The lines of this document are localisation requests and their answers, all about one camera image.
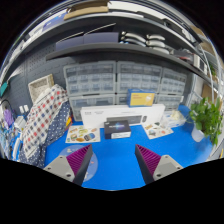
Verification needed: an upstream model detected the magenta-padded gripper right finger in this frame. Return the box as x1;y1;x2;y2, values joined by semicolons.
134;144;184;185

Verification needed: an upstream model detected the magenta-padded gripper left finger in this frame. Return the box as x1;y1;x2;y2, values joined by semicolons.
44;144;94;188

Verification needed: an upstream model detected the sticker sheet with mixed pictures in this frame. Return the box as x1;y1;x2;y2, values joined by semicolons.
142;121;175;140

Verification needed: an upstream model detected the sticker sheet with food pictures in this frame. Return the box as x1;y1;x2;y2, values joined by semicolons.
65;125;101;145

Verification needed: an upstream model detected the navy polka dot cloth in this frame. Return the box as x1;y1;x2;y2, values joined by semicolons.
18;101;73;169

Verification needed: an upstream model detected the red and blue checkered cloth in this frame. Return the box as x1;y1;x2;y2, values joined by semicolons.
22;83;70;158

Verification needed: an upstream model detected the green potted plant, white pot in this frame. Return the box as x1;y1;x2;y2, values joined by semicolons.
188;97;224;148

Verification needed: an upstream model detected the small black box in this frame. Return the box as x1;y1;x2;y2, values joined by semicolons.
103;119;132;140

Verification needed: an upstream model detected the yellow and blue box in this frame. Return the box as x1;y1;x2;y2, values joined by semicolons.
127;88;156;108

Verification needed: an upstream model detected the white wicker basket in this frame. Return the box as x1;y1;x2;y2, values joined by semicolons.
28;73;55;103

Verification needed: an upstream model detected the white metal shelf rack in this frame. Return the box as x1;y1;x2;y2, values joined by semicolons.
189;23;224;158

